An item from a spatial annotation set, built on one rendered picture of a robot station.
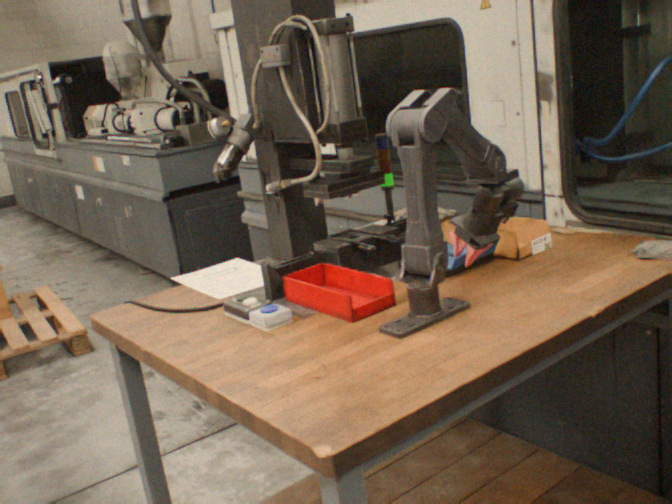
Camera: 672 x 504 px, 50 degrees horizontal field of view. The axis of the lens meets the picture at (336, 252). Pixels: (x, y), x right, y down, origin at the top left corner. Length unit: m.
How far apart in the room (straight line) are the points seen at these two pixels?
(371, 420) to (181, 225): 3.84
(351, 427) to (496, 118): 1.36
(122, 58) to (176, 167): 1.53
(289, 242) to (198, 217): 2.94
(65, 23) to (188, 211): 6.54
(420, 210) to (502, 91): 0.91
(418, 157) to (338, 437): 0.56
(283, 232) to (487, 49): 0.82
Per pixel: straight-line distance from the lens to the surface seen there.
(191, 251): 4.92
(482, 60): 2.28
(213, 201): 4.92
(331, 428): 1.12
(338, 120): 1.74
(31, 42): 10.94
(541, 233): 1.87
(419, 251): 1.41
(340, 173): 1.75
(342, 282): 1.68
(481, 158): 1.53
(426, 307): 1.43
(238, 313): 1.61
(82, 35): 11.12
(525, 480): 2.19
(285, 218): 1.97
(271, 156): 1.95
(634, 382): 2.17
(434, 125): 1.38
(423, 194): 1.39
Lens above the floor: 1.44
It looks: 15 degrees down
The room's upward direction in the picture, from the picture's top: 8 degrees counter-clockwise
